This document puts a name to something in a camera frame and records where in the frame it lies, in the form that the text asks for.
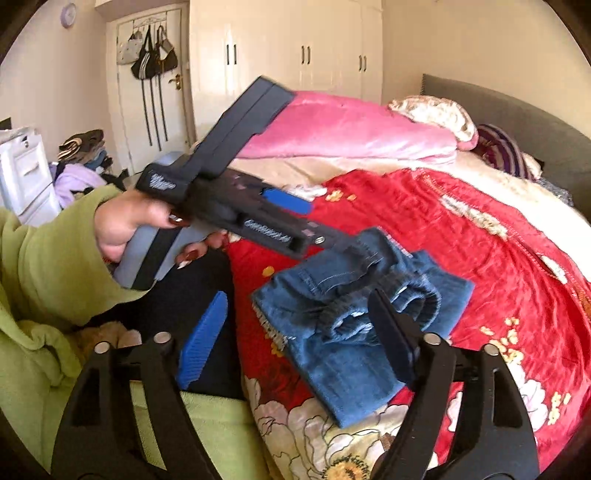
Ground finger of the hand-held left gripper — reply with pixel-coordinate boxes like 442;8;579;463
261;187;315;216
295;219;366;260

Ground purple striped pillow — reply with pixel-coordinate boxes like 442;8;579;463
475;124;541;181

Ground grey headboard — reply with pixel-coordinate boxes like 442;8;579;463
422;74;591;208

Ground grey hanging bag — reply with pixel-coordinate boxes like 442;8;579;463
115;32;141;65

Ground small white cloth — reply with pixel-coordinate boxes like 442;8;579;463
288;185;328;201

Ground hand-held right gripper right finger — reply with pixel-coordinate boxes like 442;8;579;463
367;288;541;480

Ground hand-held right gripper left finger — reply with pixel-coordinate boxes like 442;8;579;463
51;291;229;480

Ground person's green jacket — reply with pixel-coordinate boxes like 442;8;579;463
0;295;278;480

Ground person's legs in black trousers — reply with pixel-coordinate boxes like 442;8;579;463
88;247;245;400

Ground brown striped cloth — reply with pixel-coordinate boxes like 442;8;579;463
58;129;105;161

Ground red floral bedspread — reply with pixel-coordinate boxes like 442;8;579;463
226;168;591;480

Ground pink blanket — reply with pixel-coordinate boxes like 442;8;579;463
238;90;462;164

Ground cream wardrobe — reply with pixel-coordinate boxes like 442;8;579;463
189;0;384;139

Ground white door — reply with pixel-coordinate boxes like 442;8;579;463
106;2;195;176

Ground white drawer cabinet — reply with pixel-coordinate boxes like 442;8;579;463
0;127;61;227

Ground person's left forearm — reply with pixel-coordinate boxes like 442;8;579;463
0;185;148;328

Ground beige fuzzy cloth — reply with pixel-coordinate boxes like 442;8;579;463
74;320;141;352

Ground dark hanging bag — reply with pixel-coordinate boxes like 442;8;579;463
154;25;179;75

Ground lilac garment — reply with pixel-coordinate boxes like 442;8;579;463
54;164;108;207

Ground blue patterned cloth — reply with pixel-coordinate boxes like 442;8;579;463
538;178;573;206

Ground floral cream pillow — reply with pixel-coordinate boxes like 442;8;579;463
388;95;478;151

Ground person's left hand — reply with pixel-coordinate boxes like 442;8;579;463
95;188;230;271

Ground blue denim pants lace trim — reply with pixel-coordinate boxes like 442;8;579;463
252;226;476;429

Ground cream blanket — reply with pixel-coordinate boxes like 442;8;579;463
228;150;578;222

